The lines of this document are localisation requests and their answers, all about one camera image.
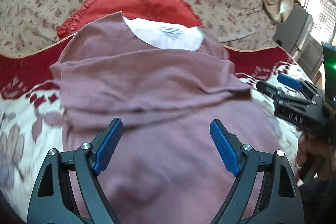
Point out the grey cabinet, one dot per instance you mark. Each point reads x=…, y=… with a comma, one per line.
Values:
x=294, y=36

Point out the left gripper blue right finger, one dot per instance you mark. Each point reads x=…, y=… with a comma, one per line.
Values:
x=279, y=200

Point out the red ruffled cushion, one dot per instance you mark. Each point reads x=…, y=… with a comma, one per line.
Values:
x=168, y=11

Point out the red and cream patterned blanket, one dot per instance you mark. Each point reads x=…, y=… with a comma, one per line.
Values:
x=32, y=118

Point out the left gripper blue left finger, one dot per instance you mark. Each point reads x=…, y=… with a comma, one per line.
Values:
x=52, y=199

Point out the person's right hand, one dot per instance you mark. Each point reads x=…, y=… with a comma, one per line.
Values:
x=318, y=148

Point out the mauve pink long-sleeve shirt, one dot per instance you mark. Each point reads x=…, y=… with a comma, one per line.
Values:
x=166, y=87

